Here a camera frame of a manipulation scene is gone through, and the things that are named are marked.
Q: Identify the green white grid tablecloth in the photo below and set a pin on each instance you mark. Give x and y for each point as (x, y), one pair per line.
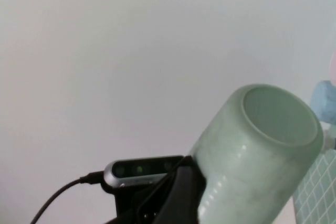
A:
(317, 195)

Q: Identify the light blue plastic cup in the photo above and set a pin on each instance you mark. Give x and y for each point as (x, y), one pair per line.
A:
(325, 103)

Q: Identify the light green plastic cup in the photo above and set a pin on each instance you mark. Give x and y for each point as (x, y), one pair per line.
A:
(249, 169)

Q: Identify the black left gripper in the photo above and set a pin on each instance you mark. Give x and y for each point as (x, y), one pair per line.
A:
(131, 208)

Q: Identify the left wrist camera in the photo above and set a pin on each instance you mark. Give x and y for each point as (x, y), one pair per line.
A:
(131, 169)

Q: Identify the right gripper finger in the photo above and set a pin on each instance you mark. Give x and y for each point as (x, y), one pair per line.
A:
(183, 197)

